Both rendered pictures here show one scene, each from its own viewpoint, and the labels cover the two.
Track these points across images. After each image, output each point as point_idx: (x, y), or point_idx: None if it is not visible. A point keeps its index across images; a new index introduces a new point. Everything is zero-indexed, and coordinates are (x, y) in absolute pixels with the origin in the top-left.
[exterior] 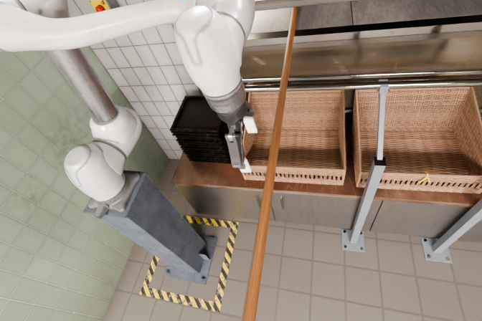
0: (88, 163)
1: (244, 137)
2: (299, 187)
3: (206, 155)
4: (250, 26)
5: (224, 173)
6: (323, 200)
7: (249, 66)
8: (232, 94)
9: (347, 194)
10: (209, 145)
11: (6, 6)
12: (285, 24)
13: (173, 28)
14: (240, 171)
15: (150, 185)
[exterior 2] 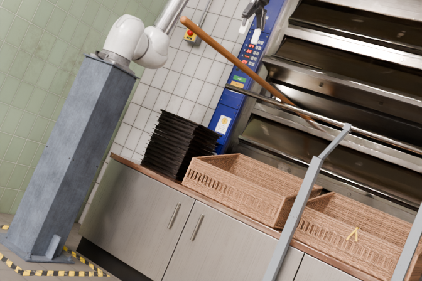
0: (137, 21)
1: (211, 155)
2: (229, 207)
3: (164, 155)
4: None
5: (164, 175)
6: (242, 238)
7: (255, 131)
8: None
9: (272, 229)
10: (178, 142)
11: None
12: None
13: (221, 73)
14: (181, 183)
15: (129, 90)
